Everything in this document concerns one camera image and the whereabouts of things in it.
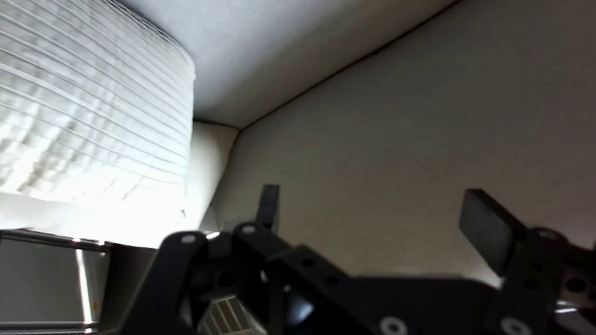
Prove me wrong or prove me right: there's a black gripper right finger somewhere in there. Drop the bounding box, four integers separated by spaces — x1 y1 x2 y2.
457 188 596 335

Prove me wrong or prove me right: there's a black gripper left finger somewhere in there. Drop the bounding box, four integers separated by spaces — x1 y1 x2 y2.
118 182 375 335

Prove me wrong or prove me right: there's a small cream pleated pillow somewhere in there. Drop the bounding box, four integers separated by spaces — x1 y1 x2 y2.
0 0 198 249

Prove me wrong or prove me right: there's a light grey fabric couch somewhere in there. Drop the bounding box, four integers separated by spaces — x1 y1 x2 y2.
120 0 596 288

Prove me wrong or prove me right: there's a dark grey filing cabinet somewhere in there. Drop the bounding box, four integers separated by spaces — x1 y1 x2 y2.
0 228 116 331

